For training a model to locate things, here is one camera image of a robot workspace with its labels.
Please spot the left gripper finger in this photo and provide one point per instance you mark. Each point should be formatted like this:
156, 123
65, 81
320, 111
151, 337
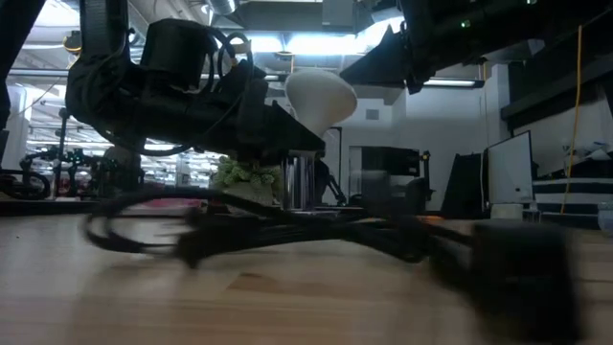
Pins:
282, 136

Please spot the pink white package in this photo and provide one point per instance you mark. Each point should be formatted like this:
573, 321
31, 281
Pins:
172, 203

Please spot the person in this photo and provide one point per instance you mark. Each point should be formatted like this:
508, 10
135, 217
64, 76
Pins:
124, 167

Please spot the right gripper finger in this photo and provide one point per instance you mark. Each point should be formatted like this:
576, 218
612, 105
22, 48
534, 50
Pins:
383, 64

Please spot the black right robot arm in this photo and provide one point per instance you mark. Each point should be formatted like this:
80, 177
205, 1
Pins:
527, 29

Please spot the yellow black ceiling reel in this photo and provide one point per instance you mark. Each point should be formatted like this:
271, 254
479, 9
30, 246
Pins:
74, 43

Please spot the black robot rig with arms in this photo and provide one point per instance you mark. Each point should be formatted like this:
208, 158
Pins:
62, 144

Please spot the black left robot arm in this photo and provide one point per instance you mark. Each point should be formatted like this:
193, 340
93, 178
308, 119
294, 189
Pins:
177, 52

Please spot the green artificial potted plant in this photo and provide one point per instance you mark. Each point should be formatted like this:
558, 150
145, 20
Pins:
244, 175

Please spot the black monitor panel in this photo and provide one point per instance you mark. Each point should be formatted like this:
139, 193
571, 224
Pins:
462, 184

